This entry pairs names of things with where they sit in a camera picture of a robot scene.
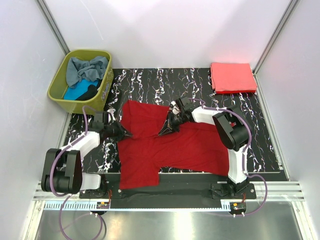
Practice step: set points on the black t shirt in bin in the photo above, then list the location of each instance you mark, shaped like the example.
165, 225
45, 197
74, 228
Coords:
92, 90

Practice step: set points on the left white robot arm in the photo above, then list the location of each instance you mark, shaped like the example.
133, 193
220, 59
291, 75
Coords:
62, 171

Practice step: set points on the olive green plastic bin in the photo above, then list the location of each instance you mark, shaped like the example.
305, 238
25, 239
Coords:
58, 86

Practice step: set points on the slotted white cable duct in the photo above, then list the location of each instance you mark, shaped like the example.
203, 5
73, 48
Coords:
77, 205

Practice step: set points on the red t shirt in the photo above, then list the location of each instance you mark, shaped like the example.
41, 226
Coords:
196, 147

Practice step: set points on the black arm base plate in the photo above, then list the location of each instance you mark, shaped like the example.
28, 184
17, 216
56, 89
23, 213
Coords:
175, 191

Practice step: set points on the grey t shirt in bin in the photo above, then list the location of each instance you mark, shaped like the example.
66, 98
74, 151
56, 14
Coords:
89, 70

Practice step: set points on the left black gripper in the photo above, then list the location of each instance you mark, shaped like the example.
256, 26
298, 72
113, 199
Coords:
122, 134

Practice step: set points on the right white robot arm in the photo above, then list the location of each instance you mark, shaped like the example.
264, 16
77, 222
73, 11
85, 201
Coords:
234, 132

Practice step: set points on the blue t shirt in bin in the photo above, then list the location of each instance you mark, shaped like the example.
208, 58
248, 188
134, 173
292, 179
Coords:
80, 88

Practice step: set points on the folded coral t shirt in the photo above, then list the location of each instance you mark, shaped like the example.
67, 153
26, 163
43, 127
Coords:
232, 77

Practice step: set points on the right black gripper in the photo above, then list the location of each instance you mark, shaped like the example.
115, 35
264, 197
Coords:
171, 129

